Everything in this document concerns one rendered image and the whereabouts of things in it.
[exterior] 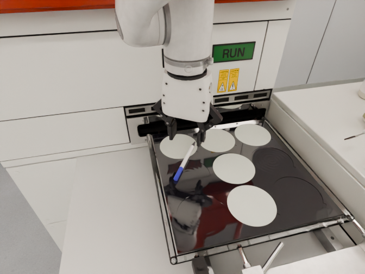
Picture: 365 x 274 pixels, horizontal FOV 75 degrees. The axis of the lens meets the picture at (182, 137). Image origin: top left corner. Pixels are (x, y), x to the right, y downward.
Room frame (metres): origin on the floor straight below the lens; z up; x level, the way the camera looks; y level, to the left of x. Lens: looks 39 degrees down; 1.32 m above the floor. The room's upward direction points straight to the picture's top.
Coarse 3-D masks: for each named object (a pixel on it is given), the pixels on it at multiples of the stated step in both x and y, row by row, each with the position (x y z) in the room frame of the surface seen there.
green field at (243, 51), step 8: (216, 48) 0.61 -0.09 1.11; (224, 48) 0.62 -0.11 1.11; (232, 48) 0.62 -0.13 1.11; (240, 48) 0.63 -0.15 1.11; (248, 48) 0.63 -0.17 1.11; (216, 56) 0.61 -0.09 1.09; (224, 56) 0.62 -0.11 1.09; (232, 56) 0.62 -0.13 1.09; (240, 56) 0.63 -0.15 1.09; (248, 56) 0.64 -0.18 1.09
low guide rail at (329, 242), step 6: (324, 228) 0.27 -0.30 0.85; (318, 234) 0.27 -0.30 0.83; (324, 234) 0.26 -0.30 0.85; (330, 234) 0.26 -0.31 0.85; (324, 240) 0.25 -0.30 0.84; (330, 240) 0.25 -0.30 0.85; (336, 240) 0.25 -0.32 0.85; (324, 246) 0.25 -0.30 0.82; (330, 246) 0.24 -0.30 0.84; (336, 246) 0.23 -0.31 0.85; (342, 246) 0.23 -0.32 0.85
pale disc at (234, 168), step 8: (216, 160) 0.43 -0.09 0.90; (224, 160) 0.43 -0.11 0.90; (232, 160) 0.43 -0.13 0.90; (240, 160) 0.43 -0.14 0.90; (248, 160) 0.43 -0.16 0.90; (216, 168) 0.40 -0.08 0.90; (224, 168) 0.40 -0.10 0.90; (232, 168) 0.40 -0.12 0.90; (240, 168) 0.40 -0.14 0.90; (248, 168) 0.40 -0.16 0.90; (224, 176) 0.37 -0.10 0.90; (232, 176) 0.37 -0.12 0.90; (240, 176) 0.37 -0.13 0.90; (248, 176) 0.37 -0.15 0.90
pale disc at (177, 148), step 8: (168, 136) 0.52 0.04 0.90; (176, 136) 0.52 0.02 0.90; (184, 136) 0.52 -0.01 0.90; (160, 144) 0.49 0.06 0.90; (168, 144) 0.49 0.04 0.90; (176, 144) 0.49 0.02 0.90; (184, 144) 0.49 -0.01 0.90; (168, 152) 0.46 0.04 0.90; (176, 152) 0.46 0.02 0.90; (184, 152) 0.46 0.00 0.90; (192, 152) 0.46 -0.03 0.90
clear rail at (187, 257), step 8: (344, 216) 0.27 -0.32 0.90; (352, 216) 0.27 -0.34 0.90; (312, 224) 0.25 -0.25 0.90; (328, 224) 0.25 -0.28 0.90; (336, 224) 0.25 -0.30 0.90; (280, 232) 0.23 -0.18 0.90; (288, 232) 0.23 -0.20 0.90; (296, 232) 0.23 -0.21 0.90; (304, 232) 0.24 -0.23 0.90; (240, 240) 0.22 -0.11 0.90; (248, 240) 0.22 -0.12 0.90; (256, 240) 0.22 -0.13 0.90; (264, 240) 0.22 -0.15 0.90; (272, 240) 0.22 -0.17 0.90; (208, 248) 0.20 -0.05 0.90; (224, 248) 0.20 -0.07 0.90; (232, 248) 0.20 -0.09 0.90; (176, 256) 0.19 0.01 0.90; (184, 256) 0.19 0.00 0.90; (192, 256) 0.19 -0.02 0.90; (200, 256) 0.19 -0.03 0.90; (208, 256) 0.19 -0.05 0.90; (176, 264) 0.18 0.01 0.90
